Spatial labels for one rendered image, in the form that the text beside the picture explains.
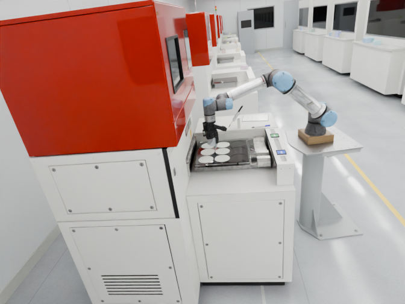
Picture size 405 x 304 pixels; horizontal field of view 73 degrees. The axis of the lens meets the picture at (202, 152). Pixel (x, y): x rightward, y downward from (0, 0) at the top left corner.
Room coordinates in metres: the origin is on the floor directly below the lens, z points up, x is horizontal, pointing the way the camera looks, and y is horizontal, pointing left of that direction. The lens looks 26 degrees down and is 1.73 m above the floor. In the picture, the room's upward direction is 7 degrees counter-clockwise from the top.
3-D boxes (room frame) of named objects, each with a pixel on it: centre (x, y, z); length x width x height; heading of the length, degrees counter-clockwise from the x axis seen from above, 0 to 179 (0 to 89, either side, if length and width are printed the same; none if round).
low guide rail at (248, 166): (1.58, -0.18, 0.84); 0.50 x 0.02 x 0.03; 82
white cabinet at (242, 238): (1.77, -0.25, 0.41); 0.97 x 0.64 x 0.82; 172
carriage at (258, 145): (1.69, -0.40, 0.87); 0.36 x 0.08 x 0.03; 172
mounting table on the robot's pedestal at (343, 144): (1.88, -0.88, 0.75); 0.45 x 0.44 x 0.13; 91
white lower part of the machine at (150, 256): (1.59, 0.45, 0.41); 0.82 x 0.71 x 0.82; 172
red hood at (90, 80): (1.59, 0.42, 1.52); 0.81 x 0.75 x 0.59; 172
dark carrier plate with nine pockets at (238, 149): (1.71, -0.14, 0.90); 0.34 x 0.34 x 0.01; 82
